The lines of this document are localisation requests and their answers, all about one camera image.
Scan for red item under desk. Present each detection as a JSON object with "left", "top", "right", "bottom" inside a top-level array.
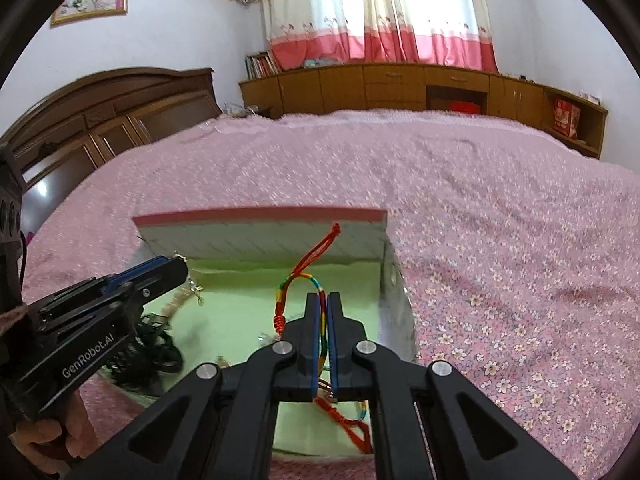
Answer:
[{"left": 449, "top": 101, "right": 483, "bottom": 115}]

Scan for dark wooden headboard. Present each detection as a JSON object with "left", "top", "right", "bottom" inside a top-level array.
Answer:
[{"left": 3, "top": 67, "right": 221, "bottom": 235}]

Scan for red cardboard box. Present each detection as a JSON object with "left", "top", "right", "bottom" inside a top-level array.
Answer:
[{"left": 94, "top": 206, "right": 418, "bottom": 461}]

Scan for red gift box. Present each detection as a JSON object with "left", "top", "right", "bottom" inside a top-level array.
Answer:
[{"left": 553, "top": 98, "right": 580, "bottom": 139}]

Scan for green foam box liner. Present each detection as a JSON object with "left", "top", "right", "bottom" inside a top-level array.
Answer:
[{"left": 127, "top": 260, "right": 381, "bottom": 457}]

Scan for row of books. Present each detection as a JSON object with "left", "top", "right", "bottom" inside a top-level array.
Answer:
[{"left": 245, "top": 51, "right": 280, "bottom": 80}]

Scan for red multicolour string bracelet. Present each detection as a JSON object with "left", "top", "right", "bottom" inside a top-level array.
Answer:
[{"left": 271, "top": 222, "right": 343, "bottom": 386}]

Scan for pink tassel hairpin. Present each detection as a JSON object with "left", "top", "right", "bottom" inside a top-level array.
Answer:
[{"left": 160, "top": 292, "right": 192, "bottom": 318}]

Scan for gold pearl jewelry piece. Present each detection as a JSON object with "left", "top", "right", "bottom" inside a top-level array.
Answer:
[{"left": 174, "top": 268, "right": 204, "bottom": 306}]

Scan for pink cream curtains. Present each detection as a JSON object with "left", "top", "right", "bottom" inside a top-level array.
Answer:
[{"left": 262, "top": 0, "right": 498, "bottom": 73}]

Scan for pink floral bedspread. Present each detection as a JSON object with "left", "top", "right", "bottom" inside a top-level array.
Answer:
[{"left": 24, "top": 110, "right": 639, "bottom": 479}]

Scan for black ribbon hair clip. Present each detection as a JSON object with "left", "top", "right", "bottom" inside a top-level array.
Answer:
[{"left": 103, "top": 313, "right": 183, "bottom": 398}]

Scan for person's left hand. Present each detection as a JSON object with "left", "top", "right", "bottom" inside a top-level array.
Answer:
[{"left": 10, "top": 390, "right": 99, "bottom": 474}]

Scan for long wooden cabinet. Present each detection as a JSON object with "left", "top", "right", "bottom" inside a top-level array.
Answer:
[{"left": 240, "top": 63, "right": 608, "bottom": 158}]

